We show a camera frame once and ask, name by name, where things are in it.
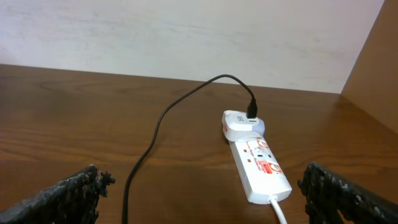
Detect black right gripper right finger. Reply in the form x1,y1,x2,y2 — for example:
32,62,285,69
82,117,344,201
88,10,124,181
297,161,397,224

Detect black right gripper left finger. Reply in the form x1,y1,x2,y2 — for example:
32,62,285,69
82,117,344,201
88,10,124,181
1,164,116,224

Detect black charging cable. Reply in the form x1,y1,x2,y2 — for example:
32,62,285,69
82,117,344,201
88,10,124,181
121,74,259,224

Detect white power strip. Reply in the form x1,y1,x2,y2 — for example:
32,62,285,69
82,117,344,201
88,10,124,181
229,138,292,204

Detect white power strip cord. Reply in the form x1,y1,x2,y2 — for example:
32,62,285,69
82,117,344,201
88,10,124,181
268,195,289,224

